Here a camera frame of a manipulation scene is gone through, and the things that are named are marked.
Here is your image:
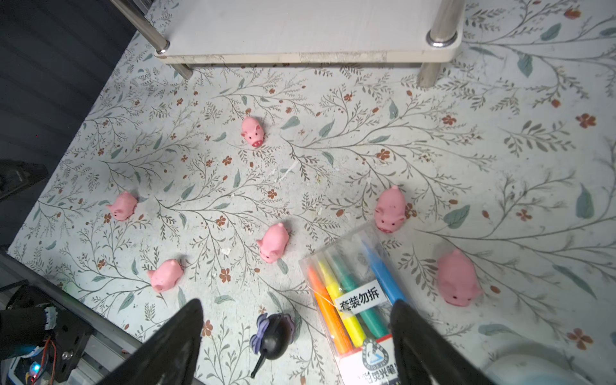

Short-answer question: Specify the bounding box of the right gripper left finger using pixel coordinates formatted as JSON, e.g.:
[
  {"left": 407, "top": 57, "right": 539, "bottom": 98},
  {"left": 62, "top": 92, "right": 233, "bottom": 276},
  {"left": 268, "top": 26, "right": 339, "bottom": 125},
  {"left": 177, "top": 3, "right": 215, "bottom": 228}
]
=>
[{"left": 100, "top": 298, "right": 204, "bottom": 385}]

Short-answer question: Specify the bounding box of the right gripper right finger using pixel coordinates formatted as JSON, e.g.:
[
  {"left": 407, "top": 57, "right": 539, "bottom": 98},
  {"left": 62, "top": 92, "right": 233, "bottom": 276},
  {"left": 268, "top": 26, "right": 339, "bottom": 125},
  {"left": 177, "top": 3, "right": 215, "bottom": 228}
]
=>
[{"left": 391, "top": 300, "right": 493, "bottom": 385}]

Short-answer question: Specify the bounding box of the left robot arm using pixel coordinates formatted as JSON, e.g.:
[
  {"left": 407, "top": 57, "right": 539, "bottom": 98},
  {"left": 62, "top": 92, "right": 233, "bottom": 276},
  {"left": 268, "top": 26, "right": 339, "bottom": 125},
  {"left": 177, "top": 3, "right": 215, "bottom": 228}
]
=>
[{"left": 1, "top": 159, "right": 58, "bottom": 360}]

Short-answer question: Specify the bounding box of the white two-tier shelf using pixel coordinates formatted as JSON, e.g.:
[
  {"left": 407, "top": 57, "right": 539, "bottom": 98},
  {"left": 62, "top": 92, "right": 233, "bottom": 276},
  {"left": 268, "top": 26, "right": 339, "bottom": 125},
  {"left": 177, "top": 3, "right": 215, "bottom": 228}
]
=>
[{"left": 115, "top": 1, "right": 465, "bottom": 88}]

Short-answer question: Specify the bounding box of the pink pig toy bottom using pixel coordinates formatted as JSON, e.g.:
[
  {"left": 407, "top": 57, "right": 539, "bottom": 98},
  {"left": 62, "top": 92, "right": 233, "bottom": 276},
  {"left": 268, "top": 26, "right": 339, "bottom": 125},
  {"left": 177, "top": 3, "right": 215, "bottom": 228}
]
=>
[{"left": 147, "top": 259, "right": 184, "bottom": 294}]

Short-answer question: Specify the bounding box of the pink pig toy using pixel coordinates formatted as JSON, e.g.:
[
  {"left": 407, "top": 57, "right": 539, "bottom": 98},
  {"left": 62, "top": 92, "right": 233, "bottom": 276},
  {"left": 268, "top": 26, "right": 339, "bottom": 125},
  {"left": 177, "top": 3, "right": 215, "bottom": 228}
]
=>
[
  {"left": 257, "top": 222, "right": 290, "bottom": 264},
  {"left": 241, "top": 117, "right": 265, "bottom": 148},
  {"left": 107, "top": 192, "right": 138, "bottom": 221},
  {"left": 375, "top": 185, "right": 407, "bottom": 234},
  {"left": 436, "top": 250, "right": 482, "bottom": 307},
  {"left": 147, "top": 259, "right": 184, "bottom": 294}
]

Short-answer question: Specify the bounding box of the pink pig toy far right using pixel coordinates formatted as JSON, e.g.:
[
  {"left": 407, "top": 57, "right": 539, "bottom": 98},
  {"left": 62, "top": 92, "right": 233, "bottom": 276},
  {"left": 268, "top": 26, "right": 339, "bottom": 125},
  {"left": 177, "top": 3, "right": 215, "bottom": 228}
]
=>
[{"left": 436, "top": 250, "right": 482, "bottom": 307}]

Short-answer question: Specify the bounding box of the pack of coloured markers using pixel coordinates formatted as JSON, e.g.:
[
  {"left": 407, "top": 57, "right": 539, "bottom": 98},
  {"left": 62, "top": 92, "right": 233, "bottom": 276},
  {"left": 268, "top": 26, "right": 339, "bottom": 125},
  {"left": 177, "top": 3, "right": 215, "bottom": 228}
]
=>
[{"left": 300, "top": 224, "right": 407, "bottom": 384}]

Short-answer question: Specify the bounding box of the black purple toy near markers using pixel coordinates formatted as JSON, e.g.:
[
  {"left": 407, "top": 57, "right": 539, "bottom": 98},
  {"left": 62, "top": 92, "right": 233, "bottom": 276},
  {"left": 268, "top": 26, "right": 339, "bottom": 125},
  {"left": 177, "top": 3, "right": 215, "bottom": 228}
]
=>
[{"left": 250, "top": 313, "right": 296, "bottom": 379}]

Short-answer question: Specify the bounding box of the light blue alarm clock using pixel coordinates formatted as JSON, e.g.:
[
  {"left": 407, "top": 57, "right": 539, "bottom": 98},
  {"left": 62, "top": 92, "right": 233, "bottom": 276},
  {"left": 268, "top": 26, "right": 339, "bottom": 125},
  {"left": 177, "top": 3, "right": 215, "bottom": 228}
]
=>
[{"left": 485, "top": 355, "right": 591, "bottom": 385}]

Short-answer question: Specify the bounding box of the pink pig toy right upper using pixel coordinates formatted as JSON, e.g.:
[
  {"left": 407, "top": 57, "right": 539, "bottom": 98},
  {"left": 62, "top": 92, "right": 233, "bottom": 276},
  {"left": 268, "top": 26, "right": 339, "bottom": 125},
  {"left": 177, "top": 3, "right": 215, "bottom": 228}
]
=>
[{"left": 375, "top": 185, "right": 407, "bottom": 234}]

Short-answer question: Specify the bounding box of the pink pig toy centre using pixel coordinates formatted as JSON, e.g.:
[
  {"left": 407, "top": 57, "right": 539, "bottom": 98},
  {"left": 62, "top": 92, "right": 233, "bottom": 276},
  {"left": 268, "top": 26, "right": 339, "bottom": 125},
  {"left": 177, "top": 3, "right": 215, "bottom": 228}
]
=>
[{"left": 257, "top": 222, "right": 290, "bottom": 264}]

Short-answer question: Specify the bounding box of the pink pig toy left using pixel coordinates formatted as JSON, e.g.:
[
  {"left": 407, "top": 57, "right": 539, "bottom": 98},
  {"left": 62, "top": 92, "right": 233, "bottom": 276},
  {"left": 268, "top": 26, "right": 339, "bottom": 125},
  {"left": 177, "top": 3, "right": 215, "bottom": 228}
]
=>
[{"left": 107, "top": 192, "right": 138, "bottom": 221}]

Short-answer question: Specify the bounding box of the pink pig toy top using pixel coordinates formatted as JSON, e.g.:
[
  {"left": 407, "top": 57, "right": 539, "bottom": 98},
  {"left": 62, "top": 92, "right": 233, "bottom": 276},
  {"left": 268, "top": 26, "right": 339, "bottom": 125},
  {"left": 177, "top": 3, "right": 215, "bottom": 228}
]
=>
[{"left": 241, "top": 117, "right": 265, "bottom": 148}]

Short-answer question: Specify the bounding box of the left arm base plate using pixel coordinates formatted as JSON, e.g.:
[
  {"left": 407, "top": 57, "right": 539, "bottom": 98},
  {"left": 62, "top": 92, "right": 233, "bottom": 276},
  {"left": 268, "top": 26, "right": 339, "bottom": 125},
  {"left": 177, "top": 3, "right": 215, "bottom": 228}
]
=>
[{"left": 1, "top": 281, "right": 95, "bottom": 384}]

